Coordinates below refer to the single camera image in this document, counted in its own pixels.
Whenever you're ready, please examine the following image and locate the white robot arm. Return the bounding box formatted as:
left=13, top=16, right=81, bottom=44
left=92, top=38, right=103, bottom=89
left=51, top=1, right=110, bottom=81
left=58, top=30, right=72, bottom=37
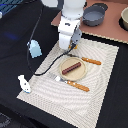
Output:
left=41, top=0, right=86, bottom=50

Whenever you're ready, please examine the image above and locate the light blue carton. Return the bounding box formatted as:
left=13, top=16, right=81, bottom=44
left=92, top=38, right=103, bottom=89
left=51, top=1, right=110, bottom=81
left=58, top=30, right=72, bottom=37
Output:
left=29, top=40, right=42, bottom=58

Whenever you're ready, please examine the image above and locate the beige woven placemat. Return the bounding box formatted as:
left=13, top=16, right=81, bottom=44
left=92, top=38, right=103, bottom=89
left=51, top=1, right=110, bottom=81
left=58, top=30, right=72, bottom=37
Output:
left=17, top=39, right=118, bottom=128

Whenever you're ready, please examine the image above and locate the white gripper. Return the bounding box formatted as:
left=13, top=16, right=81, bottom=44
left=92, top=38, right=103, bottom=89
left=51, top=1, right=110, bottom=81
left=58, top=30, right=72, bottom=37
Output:
left=58, top=17, right=82, bottom=50

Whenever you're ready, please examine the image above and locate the beige bowl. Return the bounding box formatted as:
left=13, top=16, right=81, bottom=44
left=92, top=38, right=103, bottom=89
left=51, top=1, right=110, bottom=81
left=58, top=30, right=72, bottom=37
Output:
left=121, top=7, right=128, bottom=30

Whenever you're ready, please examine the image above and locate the grey frying pan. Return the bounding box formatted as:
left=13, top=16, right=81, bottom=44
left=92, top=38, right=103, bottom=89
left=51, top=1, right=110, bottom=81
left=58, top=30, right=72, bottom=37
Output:
left=82, top=3, right=108, bottom=26

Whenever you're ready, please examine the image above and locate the brown sausage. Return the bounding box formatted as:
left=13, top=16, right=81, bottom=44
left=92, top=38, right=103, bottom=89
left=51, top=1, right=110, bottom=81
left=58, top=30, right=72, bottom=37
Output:
left=62, top=62, right=81, bottom=75

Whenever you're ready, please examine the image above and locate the tan round plate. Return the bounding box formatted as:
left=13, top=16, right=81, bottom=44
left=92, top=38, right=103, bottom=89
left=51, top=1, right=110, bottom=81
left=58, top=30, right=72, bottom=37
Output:
left=59, top=57, right=87, bottom=81

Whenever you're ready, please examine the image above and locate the orange handled fork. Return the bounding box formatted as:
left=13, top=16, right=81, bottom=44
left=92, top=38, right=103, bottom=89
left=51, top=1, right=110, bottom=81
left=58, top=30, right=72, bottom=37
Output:
left=48, top=73, right=89, bottom=92

